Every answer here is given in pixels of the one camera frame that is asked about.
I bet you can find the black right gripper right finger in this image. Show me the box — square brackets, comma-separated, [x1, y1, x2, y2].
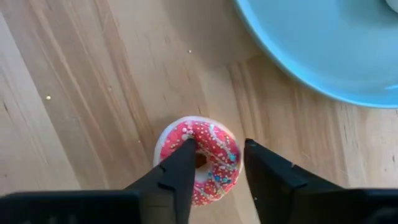
[243, 138, 366, 224]

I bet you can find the small pink sprinkled donut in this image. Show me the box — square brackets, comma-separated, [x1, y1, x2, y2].
[152, 116, 243, 206]

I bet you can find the light blue round plate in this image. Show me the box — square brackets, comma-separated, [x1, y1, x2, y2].
[233, 0, 398, 109]

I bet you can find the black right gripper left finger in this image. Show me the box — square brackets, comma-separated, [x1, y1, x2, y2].
[124, 138, 197, 224]

